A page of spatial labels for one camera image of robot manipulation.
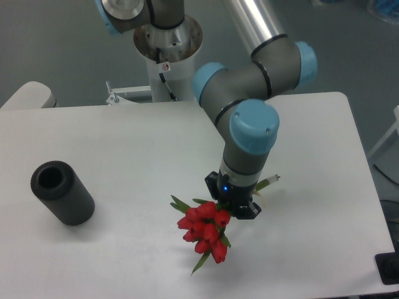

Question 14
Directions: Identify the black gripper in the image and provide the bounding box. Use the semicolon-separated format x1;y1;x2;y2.
204;171;262;220

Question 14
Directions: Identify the red tulip bouquet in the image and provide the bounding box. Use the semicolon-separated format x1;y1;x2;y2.
169;173;282;276

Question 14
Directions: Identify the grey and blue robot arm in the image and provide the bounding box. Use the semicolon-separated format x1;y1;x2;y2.
96;1;317;219

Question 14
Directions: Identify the dark grey ribbed vase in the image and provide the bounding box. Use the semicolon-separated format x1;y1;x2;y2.
31;161;95;226

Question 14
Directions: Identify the black box at table edge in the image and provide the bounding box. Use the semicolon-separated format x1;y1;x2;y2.
375;252;398;285

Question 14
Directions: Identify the white chair armrest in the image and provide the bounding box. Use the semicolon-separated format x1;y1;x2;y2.
1;81;59;111

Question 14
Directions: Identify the blue plastic bag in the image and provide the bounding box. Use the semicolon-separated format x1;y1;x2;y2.
367;0;398;24

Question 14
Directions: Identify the black pedestal cable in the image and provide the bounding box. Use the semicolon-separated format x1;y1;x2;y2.
155;47;178;102

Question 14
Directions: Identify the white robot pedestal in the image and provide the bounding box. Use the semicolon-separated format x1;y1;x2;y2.
105;14;219;106

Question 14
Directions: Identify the black floor cable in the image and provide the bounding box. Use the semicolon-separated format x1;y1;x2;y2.
373;163;399;184

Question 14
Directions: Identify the white frame at right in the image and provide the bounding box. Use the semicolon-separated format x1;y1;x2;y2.
367;106;398;161

